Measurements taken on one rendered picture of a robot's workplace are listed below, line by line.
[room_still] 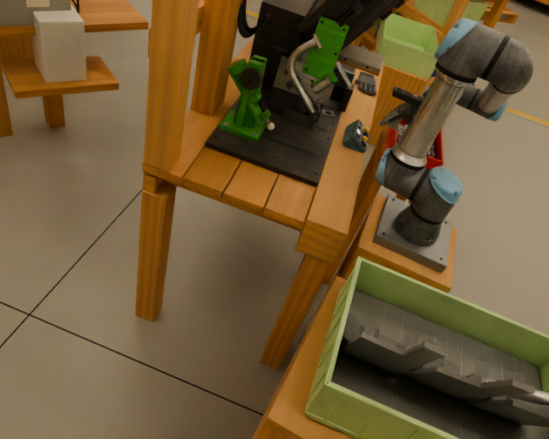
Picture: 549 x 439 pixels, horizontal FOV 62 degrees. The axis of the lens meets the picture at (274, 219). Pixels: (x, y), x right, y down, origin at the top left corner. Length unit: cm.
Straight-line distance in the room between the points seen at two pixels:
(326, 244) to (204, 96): 72
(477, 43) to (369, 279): 68
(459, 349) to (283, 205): 67
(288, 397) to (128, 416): 92
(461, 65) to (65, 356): 177
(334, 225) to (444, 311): 41
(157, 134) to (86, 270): 108
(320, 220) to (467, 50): 62
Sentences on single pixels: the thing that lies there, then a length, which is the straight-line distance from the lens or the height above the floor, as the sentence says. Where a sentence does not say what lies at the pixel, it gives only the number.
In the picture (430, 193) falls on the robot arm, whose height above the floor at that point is 107.
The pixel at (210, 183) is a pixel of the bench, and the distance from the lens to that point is 149.
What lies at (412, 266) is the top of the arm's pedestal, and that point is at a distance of 154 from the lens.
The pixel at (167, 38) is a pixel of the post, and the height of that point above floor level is 131.
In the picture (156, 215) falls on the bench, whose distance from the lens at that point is 166.
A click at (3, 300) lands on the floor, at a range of 231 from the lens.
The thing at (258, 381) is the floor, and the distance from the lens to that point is 210.
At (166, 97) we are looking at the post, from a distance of 137.
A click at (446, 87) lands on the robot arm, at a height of 137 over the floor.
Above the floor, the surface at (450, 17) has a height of 83.
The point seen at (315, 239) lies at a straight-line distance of 148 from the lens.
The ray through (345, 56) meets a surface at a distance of 197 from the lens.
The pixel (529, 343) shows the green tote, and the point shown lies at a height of 91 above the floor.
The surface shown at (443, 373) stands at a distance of 110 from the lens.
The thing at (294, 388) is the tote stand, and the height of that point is 79.
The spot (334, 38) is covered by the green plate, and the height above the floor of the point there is 122.
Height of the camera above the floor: 184
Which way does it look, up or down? 42 degrees down
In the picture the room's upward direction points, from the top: 19 degrees clockwise
